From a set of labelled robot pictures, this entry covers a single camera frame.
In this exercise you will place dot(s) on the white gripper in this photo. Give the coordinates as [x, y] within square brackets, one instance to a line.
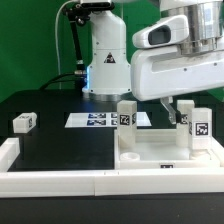
[164, 65]

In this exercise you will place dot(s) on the white U-shaped fence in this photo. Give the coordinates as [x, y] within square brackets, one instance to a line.
[103, 182]

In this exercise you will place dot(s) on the white square table top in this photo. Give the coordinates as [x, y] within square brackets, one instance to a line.
[156, 148]

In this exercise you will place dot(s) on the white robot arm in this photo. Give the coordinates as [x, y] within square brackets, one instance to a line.
[109, 74]

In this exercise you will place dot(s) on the white marker sheet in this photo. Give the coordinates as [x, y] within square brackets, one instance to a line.
[101, 119]

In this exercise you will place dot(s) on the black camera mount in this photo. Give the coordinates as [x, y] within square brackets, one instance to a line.
[79, 13]

